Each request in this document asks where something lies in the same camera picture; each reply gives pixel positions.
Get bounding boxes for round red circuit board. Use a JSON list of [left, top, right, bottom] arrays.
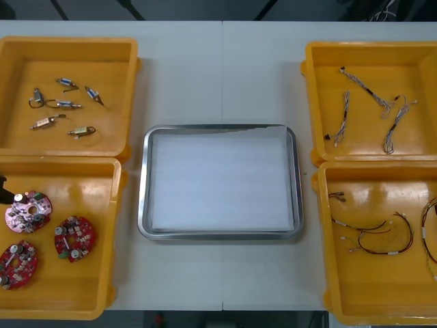
[[53, 215, 96, 264], [4, 190, 55, 234], [0, 239, 39, 290]]

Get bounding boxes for group of metal solenoids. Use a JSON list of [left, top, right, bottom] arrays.
[[28, 77, 97, 140]]

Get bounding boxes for yellow-orange plastic bin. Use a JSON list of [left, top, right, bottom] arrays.
[[0, 155, 129, 321], [0, 36, 143, 161], [311, 160, 437, 325], [300, 40, 437, 167]]

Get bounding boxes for blue label metal solenoid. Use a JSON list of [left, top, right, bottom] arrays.
[[84, 85, 105, 107]]

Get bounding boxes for steel tray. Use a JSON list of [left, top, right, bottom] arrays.
[[137, 123, 305, 241]]

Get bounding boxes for black stand leg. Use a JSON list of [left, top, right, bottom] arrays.
[[253, 0, 278, 21], [117, 0, 147, 21], [50, 0, 70, 21]]

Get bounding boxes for blue-white wire harness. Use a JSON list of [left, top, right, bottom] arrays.
[[323, 90, 352, 148], [382, 96, 419, 155], [339, 67, 400, 120]]

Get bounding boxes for red-black wire harness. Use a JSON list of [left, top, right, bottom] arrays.
[[339, 211, 415, 257], [332, 218, 393, 237]]

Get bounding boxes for bundle of white cables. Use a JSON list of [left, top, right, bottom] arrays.
[[373, 0, 399, 22]]

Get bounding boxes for green-yellow wire harness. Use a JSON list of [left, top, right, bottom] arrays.
[[419, 195, 437, 280]]

